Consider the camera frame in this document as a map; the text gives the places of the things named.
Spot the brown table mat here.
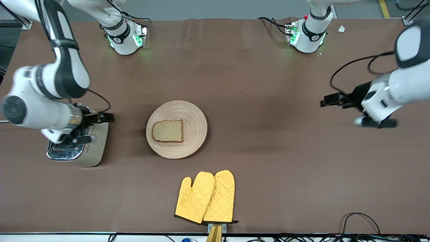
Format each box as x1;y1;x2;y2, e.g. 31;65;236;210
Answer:
0;17;430;235

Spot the black base cable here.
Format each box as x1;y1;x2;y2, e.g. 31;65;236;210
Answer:
113;0;153;26
258;17;290;36

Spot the beige chrome two-slot toaster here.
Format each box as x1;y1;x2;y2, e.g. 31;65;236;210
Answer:
46;105;109;167

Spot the brown bread toast slice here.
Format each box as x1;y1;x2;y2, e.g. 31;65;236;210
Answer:
152;119;184;143

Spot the black left base cable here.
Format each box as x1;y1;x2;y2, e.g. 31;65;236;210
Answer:
258;17;290;36

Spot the black right base cable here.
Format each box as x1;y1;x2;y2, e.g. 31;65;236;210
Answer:
113;0;153;26

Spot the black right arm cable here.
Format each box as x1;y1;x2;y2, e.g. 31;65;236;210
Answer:
69;89;112;114

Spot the yellow quilted oven mitt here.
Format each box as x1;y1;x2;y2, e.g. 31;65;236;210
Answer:
175;171;215;225
203;170;238;224

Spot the black cable loop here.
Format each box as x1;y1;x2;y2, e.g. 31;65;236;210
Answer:
342;212;381;235

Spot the wooden stick on metal bracket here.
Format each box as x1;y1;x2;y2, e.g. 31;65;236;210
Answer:
206;223;227;242

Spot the round wooden plate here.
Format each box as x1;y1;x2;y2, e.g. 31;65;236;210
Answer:
146;100;208;159

